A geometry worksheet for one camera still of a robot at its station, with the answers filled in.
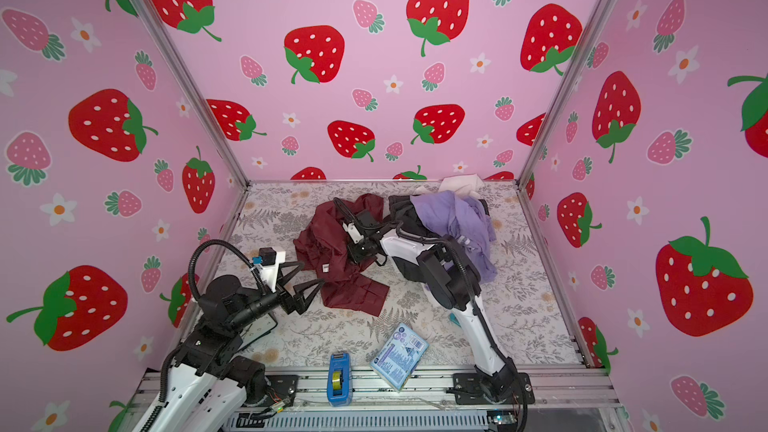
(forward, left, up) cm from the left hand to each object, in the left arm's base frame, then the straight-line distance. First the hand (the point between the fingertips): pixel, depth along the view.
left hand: (312, 272), depth 69 cm
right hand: (+20, -4, -23) cm, 30 cm away
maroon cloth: (+18, +4, -18) cm, 26 cm away
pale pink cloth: (+52, -47, -22) cm, 73 cm away
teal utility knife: (-2, -37, -23) cm, 43 cm away
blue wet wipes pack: (-14, -21, -18) cm, 31 cm away
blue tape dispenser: (-19, -6, -18) cm, 27 cm away
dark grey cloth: (+26, -22, -11) cm, 36 cm away
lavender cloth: (+23, -41, -8) cm, 48 cm away
